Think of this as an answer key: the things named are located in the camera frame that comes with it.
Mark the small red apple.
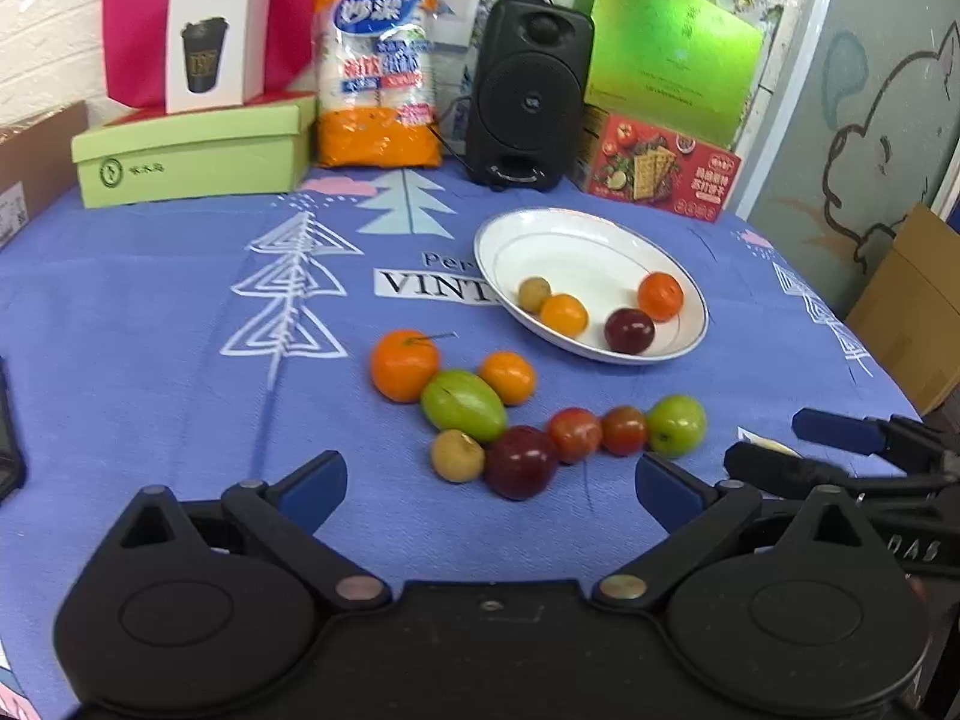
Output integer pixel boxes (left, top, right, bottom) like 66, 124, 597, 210
601, 405, 647, 458

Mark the white round plate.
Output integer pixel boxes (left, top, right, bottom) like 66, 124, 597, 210
473, 208, 709, 366

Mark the small cardboard box left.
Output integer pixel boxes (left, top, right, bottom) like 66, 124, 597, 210
0, 101, 89, 245

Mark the brown cardboard box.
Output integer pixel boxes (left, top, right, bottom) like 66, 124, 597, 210
846, 205, 960, 415

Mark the deep orange tangerine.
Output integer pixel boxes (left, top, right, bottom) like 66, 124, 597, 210
636, 271, 685, 322

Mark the black speaker cable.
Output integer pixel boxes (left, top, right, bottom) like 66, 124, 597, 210
429, 92, 497, 191

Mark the red cracker box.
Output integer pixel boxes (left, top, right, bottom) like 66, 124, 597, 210
571, 106, 740, 223

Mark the black speaker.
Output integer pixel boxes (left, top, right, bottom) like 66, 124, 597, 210
464, 0, 594, 192

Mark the dark red plum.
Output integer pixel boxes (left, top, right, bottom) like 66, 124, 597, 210
483, 426, 560, 500
604, 307, 656, 355

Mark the green apple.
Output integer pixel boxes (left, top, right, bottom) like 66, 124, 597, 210
646, 395, 708, 458

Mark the yellow orange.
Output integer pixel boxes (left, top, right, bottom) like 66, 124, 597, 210
537, 293, 589, 338

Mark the brown kiwi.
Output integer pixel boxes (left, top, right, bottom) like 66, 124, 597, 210
517, 277, 551, 316
430, 429, 485, 484

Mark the white cup box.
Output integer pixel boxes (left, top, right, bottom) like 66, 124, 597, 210
164, 0, 270, 114

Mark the small orange tangerine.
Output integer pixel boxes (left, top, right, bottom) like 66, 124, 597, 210
478, 351, 537, 406

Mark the blue patterned tablecloth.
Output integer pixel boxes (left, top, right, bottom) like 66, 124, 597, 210
2, 167, 910, 718

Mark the large green gift box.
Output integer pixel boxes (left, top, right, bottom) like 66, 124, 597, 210
573, 0, 763, 146

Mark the light green box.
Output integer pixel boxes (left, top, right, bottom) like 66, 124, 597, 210
71, 93, 316, 208

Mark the green mango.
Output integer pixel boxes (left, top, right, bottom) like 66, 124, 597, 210
420, 369, 508, 444

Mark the pink shopping bag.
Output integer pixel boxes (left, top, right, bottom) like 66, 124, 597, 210
101, 0, 332, 111

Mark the paper cups package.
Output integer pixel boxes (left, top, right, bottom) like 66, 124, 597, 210
314, 0, 443, 167

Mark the orange with stem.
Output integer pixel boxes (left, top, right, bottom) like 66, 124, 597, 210
370, 328, 457, 403

